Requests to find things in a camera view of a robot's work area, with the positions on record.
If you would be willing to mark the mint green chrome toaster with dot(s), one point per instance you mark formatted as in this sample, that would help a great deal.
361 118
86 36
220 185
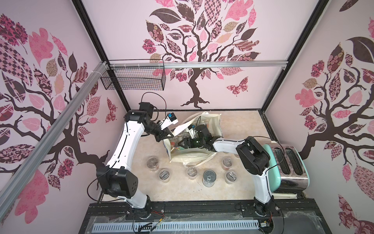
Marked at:
288 176

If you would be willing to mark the aluminium rail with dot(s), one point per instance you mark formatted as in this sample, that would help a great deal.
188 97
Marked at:
23 175
217 64

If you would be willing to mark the aluminium rail back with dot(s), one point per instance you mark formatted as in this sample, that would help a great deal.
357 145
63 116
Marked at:
217 64

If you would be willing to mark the black wire wall basket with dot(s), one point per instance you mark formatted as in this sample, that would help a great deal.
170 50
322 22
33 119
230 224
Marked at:
135 74

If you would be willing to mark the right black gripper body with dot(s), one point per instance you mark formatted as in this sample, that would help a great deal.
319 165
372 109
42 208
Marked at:
188 142

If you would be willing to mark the clear seed jar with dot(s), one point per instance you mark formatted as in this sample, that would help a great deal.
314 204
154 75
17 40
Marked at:
230 177
192 173
209 178
164 175
153 163
227 163

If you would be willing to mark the cream canvas tote bag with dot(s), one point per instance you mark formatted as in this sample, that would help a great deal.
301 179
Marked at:
194 156

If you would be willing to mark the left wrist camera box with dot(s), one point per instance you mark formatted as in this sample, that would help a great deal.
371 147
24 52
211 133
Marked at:
169 120

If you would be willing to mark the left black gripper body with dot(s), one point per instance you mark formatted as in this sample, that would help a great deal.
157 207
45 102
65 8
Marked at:
154 129

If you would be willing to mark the aluminium rail left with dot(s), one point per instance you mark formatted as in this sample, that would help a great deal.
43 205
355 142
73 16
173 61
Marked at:
23 175

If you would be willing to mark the white slotted cable duct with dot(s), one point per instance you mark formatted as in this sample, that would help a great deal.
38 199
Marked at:
174 227

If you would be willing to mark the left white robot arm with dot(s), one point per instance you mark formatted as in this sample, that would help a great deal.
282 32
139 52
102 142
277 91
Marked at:
116 178

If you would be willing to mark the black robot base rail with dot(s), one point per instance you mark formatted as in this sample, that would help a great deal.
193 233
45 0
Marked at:
299 216

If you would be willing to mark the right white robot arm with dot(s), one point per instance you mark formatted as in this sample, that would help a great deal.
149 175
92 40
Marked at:
255 159

